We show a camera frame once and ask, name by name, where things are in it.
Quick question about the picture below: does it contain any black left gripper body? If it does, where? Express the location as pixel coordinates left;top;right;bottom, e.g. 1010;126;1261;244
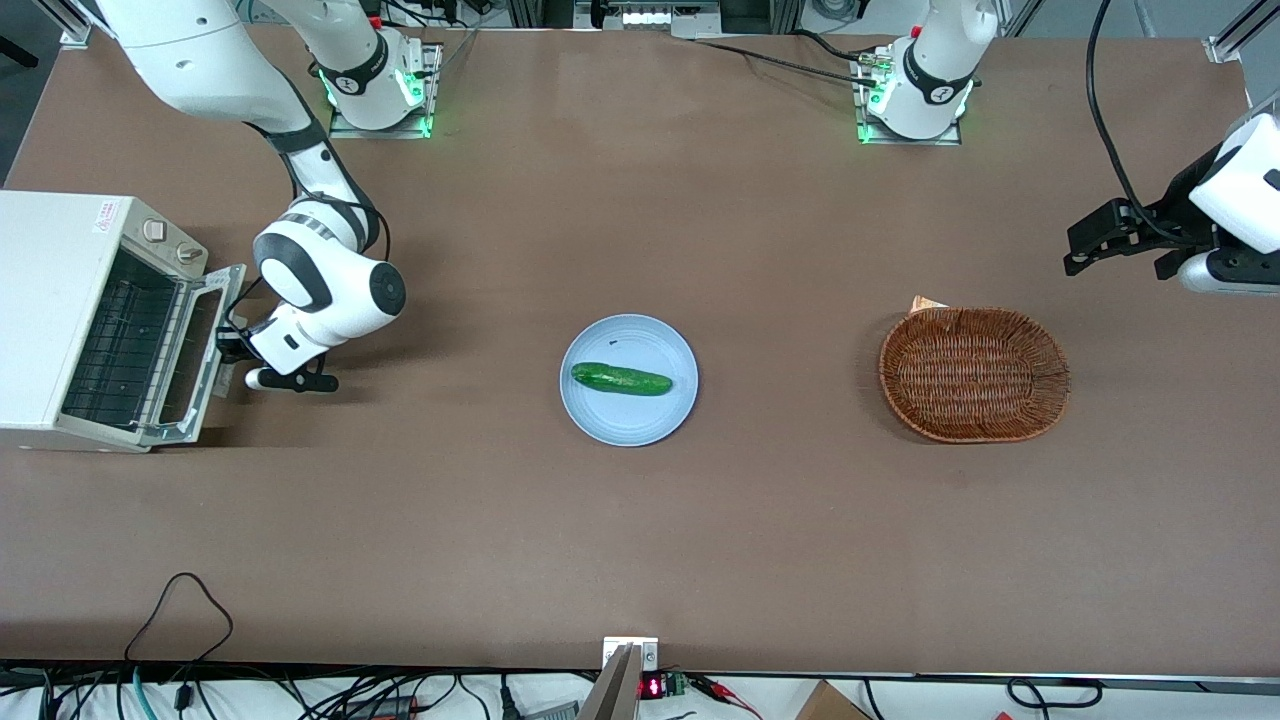
1128;145;1229;251

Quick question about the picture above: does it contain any glass oven door with handle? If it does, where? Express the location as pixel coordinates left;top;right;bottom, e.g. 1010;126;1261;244
150;263;248;446

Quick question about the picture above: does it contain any metal oven rack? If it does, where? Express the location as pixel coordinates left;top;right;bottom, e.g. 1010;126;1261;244
60;250;186;426

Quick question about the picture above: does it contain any white toaster oven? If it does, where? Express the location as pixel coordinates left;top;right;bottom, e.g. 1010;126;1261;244
0;190;211;454

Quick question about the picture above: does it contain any brown oval wicker basket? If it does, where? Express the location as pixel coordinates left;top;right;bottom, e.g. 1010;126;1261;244
879;306;1072;444

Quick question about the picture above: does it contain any green cucumber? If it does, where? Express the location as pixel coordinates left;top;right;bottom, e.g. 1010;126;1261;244
571;362;674;397

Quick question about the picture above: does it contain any light blue round plate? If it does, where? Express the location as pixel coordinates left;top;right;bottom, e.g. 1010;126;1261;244
559;314;699;447

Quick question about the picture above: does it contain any brown cardboard box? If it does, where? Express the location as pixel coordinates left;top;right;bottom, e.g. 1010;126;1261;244
795;680;873;720

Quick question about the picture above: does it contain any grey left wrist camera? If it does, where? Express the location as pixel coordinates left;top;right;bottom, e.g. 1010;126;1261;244
1177;248;1280;297

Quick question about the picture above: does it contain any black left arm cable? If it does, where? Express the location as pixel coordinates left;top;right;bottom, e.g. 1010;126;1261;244
1086;0;1201;246

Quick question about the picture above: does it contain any aluminium frame profile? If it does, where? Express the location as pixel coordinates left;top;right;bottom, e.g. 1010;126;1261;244
35;0;93;48
1205;0;1280;66

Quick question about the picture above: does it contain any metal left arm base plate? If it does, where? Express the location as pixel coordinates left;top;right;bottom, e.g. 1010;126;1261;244
852;50;966;147

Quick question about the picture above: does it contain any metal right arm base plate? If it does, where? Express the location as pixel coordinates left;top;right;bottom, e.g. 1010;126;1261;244
328;42;443;140

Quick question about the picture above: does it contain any black looped cable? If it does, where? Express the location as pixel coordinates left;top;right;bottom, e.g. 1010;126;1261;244
124;572;235;663

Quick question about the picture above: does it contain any black cable on table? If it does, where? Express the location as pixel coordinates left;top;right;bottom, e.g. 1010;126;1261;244
690;30;883;87

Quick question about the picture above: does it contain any white metal table bracket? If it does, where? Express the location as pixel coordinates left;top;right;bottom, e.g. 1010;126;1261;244
602;636;660;673

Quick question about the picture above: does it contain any grey camera mount bar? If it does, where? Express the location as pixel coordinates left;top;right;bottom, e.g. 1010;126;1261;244
578;645;641;720

